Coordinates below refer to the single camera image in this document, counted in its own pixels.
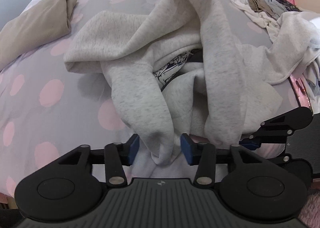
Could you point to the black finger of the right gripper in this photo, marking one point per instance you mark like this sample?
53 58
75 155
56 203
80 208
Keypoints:
257 141
287 123

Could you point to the light blue grey garment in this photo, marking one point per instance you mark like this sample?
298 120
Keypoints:
277 8

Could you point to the brown patterned garment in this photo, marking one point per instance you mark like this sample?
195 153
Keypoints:
258 5

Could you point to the polka dot bed cover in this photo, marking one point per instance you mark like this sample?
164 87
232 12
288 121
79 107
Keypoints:
46 111

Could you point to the dark floral garment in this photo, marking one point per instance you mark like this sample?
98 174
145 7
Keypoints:
289 6

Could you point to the light grey sweatshirt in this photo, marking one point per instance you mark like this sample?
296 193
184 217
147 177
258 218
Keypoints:
180 70

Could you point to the folded beige garment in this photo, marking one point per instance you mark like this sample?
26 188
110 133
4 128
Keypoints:
46 21

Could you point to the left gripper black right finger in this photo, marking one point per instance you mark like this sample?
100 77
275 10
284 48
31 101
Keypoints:
246 184

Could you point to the white garment pile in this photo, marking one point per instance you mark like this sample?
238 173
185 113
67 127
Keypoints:
262 19

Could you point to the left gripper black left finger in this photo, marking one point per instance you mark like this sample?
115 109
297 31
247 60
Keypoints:
77 182

